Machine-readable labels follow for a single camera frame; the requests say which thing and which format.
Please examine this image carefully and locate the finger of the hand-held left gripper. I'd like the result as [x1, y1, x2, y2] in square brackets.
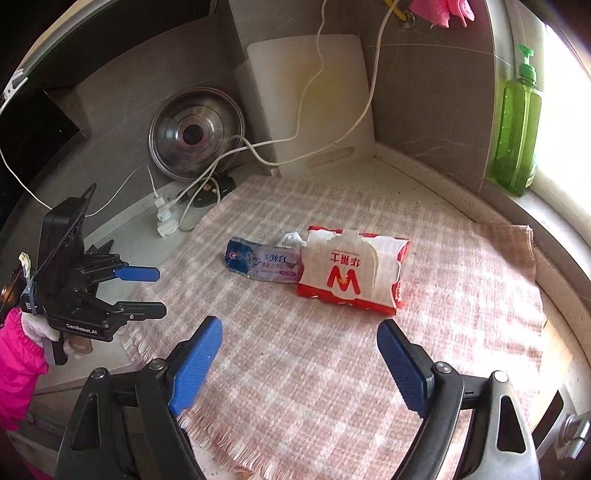
[85, 240, 161, 296]
[99, 300, 168, 329]

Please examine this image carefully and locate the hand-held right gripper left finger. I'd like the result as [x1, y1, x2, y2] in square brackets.
[55, 316, 223, 480]

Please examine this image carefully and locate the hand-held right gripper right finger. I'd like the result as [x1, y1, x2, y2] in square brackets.
[376, 318, 541, 480]

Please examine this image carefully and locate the red and white paper bag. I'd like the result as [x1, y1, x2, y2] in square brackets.
[295, 224, 411, 317]

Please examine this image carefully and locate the blue and pink toothpaste box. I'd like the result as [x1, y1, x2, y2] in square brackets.
[225, 236, 308, 283]

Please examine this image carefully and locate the person's left forearm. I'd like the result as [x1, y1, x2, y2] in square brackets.
[0, 307, 63, 432]

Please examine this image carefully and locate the person's left hand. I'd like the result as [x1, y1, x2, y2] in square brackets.
[64, 333, 95, 361]

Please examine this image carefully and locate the pink plaid fringed cloth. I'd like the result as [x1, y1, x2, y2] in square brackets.
[121, 174, 546, 480]

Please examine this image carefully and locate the dark round lid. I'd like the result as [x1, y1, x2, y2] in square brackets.
[178, 174, 237, 232]

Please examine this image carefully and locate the black range hood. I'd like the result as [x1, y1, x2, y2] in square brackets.
[0, 90, 81, 185]

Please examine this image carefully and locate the steel pot lid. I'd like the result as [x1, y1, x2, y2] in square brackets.
[148, 88, 245, 180]

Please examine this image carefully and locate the steel sink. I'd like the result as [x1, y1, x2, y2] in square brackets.
[531, 388, 591, 480]

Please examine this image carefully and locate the thin white cutting board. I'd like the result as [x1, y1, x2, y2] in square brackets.
[232, 60, 281, 178]

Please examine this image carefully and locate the large white cutting board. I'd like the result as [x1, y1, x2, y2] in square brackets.
[246, 33, 376, 169]

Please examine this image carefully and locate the green pump soap bottle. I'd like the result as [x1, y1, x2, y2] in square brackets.
[489, 44, 544, 198]

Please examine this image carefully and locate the thin white cable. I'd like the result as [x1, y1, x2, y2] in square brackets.
[0, 150, 160, 217]

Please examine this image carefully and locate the thick white cable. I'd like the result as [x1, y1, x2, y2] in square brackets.
[178, 7, 393, 232]
[178, 0, 329, 232]

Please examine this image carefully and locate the yellow gas hose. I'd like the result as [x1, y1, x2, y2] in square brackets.
[381, 0, 414, 24]

